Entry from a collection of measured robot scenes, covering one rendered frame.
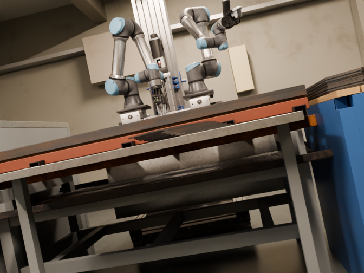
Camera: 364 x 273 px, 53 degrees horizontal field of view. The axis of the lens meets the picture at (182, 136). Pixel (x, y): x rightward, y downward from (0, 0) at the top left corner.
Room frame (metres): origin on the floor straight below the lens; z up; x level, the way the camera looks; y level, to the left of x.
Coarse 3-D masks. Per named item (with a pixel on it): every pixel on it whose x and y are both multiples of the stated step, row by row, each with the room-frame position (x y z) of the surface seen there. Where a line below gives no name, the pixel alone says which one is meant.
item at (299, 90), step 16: (256, 96) 1.54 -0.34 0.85; (272, 96) 1.53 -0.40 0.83; (288, 96) 1.52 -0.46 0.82; (192, 112) 1.59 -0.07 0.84; (208, 112) 1.58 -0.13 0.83; (112, 128) 1.65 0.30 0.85; (128, 128) 1.64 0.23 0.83; (144, 128) 1.63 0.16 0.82; (48, 144) 1.70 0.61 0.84; (64, 144) 1.69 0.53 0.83; (0, 160) 1.74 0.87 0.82
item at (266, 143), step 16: (224, 144) 2.35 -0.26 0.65; (240, 144) 2.34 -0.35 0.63; (256, 144) 2.32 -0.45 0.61; (272, 144) 2.30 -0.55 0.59; (160, 160) 2.42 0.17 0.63; (176, 160) 2.41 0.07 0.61; (192, 160) 2.39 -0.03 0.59; (208, 160) 2.37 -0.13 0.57; (112, 176) 2.48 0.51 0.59; (128, 176) 2.46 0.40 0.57; (208, 192) 2.38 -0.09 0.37; (224, 192) 2.36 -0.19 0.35; (240, 192) 2.35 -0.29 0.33; (256, 192) 2.33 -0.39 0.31; (128, 208) 2.47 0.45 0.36; (144, 208) 2.45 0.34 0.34; (160, 208) 2.43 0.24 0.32; (176, 208) 2.42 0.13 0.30
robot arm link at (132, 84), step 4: (128, 80) 2.71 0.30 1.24; (132, 80) 2.72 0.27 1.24; (128, 84) 2.68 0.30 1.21; (132, 84) 2.71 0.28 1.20; (136, 84) 2.75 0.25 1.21; (128, 88) 2.68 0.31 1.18; (132, 88) 2.71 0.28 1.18; (136, 88) 2.74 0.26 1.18; (128, 92) 2.70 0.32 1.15; (132, 92) 2.71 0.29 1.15; (136, 92) 2.73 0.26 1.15
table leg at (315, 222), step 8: (296, 144) 1.53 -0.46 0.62; (304, 144) 1.53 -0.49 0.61; (296, 152) 1.53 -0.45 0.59; (304, 152) 1.53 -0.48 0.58; (304, 168) 1.53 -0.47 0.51; (304, 176) 1.53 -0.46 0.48; (304, 184) 1.53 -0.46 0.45; (312, 184) 1.53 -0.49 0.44; (304, 192) 1.53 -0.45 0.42; (312, 192) 1.53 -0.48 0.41; (312, 200) 1.53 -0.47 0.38; (312, 208) 1.53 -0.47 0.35; (312, 216) 1.53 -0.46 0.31; (312, 224) 1.53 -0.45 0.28; (320, 224) 1.53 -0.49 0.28; (312, 232) 1.53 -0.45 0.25; (320, 232) 1.53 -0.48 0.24; (320, 240) 1.53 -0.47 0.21; (320, 248) 1.53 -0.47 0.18; (320, 256) 1.53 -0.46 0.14; (328, 256) 1.53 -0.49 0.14; (320, 264) 1.53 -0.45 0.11; (328, 264) 1.53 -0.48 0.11; (320, 272) 1.53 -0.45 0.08; (328, 272) 1.53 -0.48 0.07
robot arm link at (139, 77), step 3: (138, 72) 2.49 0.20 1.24; (141, 72) 2.46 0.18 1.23; (144, 72) 2.44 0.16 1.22; (135, 75) 2.49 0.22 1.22; (138, 75) 2.47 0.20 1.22; (141, 75) 2.46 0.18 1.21; (144, 75) 2.44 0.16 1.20; (135, 78) 2.49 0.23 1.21; (138, 78) 2.48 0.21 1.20; (141, 78) 2.46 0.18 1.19; (144, 78) 2.45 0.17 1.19; (138, 81) 2.50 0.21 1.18; (141, 81) 2.49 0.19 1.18; (144, 81) 2.49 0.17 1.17; (147, 81) 2.52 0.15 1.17
